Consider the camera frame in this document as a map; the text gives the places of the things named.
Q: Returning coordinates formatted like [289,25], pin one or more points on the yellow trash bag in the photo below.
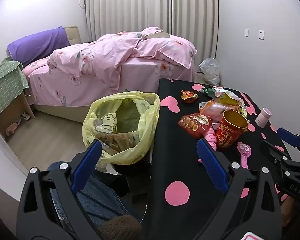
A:
[145,140]

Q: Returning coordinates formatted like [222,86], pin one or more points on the red gold paper cup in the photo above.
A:
[227,135]

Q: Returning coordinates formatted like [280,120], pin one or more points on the pink plastic toy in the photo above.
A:
[210,138]

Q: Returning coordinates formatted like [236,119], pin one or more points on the yellow snack packet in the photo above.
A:
[231,100]

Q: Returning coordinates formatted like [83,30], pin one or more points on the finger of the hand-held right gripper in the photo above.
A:
[288,137]
[275,152]

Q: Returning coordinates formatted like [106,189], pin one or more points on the pink floral duvet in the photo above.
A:
[110,52]

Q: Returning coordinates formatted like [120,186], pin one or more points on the person's jeans leg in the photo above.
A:
[100,197]

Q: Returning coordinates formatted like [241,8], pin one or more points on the pink bottle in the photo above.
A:
[263,117]

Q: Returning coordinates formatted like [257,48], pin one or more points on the bed with pink sheet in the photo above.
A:
[137,77]

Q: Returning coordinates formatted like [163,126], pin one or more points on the white plastic bag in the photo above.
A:
[211,71]

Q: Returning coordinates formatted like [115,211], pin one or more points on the white patterned slipper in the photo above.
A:
[25,117]

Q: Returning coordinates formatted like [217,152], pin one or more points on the white wardrobe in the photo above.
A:
[2,160]

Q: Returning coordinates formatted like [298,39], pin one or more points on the beige headboard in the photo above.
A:
[73,33]

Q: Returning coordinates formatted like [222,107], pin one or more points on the pink slipper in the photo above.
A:
[13,127]

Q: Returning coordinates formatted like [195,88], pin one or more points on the orange clear plastic packet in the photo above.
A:
[212,110]

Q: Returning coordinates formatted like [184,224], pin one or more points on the person's left forearm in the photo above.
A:
[120,227]

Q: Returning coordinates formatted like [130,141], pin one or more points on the black heart-print table mat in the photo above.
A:
[180,160]

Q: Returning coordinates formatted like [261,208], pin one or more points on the brown printed paper bag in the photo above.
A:
[120,140]

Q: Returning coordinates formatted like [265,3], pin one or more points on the purple pillow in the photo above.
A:
[35,45]

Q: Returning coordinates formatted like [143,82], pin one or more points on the person's right forearm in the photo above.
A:
[296,212]

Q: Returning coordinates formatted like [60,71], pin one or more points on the small red gold snack packet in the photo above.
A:
[189,97]

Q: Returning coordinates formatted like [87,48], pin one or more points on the red snack bag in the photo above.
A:
[195,125]

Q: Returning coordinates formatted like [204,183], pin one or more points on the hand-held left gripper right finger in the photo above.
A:
[212,167]

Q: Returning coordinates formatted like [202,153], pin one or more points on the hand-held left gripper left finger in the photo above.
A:
[86,170]

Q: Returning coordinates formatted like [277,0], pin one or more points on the pleated beige curtain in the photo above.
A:
[130,7]

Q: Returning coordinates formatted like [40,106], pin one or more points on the green checked cloth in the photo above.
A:
[5,85]

